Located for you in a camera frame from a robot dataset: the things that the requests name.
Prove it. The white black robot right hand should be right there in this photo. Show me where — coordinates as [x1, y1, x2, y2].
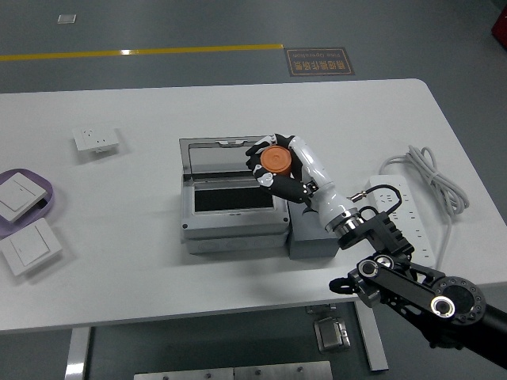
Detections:
[245, 133, 360, 233]

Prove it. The orange cylinder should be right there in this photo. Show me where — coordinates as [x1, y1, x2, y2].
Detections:
[260, 145, 293, 177]

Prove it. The grey box with clear lid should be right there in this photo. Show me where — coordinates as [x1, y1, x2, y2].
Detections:
[178, 135, 292, 255]

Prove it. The grey cube with round hole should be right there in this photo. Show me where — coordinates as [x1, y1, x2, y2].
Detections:
[288, 199, 341, 261]

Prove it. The metal floor hinge box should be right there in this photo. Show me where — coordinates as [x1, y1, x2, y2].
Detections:
[314, 316, 352, 352]

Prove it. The white power strip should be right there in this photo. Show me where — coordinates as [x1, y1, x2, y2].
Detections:
[368, 175, 435, 262]

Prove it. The brown floor sign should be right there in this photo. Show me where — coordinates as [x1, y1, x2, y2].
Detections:
[284, 47, 355, 78]

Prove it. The white table leg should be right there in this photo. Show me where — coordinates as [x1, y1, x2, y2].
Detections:
[64, 327, 92, 380]
[353, 301, 390, 372]

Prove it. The steel plate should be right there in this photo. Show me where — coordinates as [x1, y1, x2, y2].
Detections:
[133, 367, 235, 380]
[233, 360, 334, 380]

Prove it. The yellow floor tape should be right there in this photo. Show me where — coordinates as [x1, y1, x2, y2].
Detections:
[0, 43, 284, 63]

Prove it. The red object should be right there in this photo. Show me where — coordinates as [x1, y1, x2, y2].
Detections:
[490, 6, 507, 49]

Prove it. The purple tray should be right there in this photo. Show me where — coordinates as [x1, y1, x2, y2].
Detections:
[0, 169, 55, 240]

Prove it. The white power strip cable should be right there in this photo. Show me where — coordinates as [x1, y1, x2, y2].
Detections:
[379, 145, 471, 272]

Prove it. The metal table bracket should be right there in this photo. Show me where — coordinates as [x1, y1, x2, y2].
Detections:
[305, 303, 337, 316]

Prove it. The white wall socket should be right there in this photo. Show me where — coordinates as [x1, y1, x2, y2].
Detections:
[71, 125, 121, 154]

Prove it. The white switch panel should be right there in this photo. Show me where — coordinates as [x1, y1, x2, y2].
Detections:
[0, 218, 63, 277]
[0, 175, 48, 222]

